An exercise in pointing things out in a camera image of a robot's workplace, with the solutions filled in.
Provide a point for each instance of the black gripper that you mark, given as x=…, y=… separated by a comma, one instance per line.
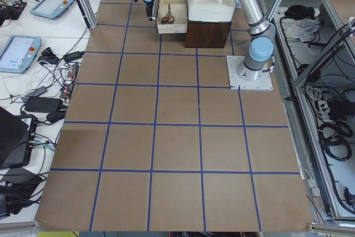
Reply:
x=148, y=6

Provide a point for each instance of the grey orange scissors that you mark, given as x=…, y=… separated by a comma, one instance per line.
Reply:
x=169, y=17

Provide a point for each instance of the wooden drawer with white handle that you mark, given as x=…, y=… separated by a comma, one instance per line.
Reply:
x=179, y=10

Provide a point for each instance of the dark brown wooden cabinet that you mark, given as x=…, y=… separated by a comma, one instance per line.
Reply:
x=207, y=34

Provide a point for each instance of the white plastic bin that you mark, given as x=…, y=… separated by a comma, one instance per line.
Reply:
x=210, y=10

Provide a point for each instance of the blue teach pendant far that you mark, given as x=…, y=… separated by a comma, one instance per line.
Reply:
x=51, y=9

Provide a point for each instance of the blue teach pendant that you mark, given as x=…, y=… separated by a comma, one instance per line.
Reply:
x=19, y=52
x=51, y=9

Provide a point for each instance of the blue teach pendant near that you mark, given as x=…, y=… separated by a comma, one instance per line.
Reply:
x=19, y=52

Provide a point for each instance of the black power adapter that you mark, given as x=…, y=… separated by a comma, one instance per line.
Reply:
x=43, y=105

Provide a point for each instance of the white crumpled cloth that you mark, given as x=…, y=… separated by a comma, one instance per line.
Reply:
x=304, y=30

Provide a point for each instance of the black laptop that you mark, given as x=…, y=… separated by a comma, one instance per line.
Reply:
x=17, y=132

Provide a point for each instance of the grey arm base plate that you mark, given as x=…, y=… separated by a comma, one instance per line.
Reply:
x=241, y=78

